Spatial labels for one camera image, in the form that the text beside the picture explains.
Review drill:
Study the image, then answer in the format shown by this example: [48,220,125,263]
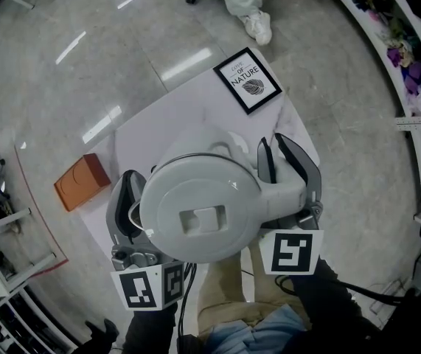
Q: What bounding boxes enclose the orange box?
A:
[53,153,111,212]

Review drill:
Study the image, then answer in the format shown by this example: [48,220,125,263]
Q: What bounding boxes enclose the black framed leaf picture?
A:
[212,46,283,116]

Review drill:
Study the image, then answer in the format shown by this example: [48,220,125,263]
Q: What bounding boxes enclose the person's legs beige trousers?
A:
[197,249,313,337]

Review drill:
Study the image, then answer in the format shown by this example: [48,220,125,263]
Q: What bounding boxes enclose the white marble coffee table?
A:
[80,48,321,268]

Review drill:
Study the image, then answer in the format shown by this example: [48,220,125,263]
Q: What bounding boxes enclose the person's torso blue shirt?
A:
[204,304,307,354]

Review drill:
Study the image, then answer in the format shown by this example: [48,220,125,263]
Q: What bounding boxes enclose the person's left forearm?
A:
[121,302,180,354]

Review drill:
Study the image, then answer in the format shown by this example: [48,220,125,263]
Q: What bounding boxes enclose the hand-held gripper black cable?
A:
[276,274,406,305]
[178,263,198,339]

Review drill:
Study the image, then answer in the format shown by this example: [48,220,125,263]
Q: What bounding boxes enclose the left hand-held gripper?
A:
[105,170,185,311]

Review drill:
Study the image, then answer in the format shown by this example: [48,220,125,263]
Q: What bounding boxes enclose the right hand-held gripper black cable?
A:
[276,274,406,305]

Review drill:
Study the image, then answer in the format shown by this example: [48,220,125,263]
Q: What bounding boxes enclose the person's right forearm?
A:
[290,258,380,354]

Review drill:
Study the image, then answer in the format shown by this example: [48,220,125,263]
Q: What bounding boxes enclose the white frame desk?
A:
[0,208,56,298]

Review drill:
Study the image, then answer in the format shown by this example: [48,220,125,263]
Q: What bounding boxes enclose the purple flower bundle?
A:
[385,16,421,114]

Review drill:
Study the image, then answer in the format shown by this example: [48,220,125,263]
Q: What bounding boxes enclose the white electric kettle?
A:
[128,123,307,263]

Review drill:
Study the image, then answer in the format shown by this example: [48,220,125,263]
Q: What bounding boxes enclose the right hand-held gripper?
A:
[257,133,324,275]

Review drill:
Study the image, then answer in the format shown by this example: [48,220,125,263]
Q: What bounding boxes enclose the left hand-held gripper black cable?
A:
[178,263,198,339]

